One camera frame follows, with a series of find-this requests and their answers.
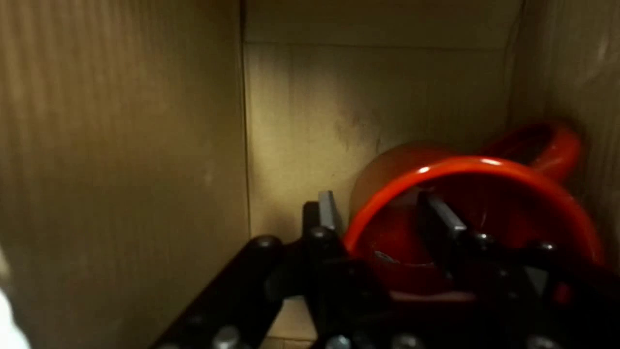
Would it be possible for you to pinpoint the teal printed cardboard box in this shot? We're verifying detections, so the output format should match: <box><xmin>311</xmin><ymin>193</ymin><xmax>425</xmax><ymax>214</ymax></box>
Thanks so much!
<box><xmin>0</xmin><ymin>0</ymin><xmax>620</xmax><ymax>349</ymax></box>

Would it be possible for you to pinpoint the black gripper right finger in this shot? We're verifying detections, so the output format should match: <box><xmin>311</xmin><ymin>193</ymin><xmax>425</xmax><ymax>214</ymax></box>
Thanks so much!
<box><xmin>417</xmin><ymin>187</ymin><xmax>620</xmax><ymax>349</ymax></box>

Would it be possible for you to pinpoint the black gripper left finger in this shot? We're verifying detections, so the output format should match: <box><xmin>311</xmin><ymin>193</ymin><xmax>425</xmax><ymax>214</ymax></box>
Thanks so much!
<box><xmin>152</xmin><ymin>189</ymin><xmax>365</xmax><ymax>349</ymax></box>

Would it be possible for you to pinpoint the red mug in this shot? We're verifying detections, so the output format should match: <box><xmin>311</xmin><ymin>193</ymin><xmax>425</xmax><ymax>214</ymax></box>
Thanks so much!
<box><xmin>342</xmin><ymin>119</ymin><xmax>609</xmax><ymax>305</ymax></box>

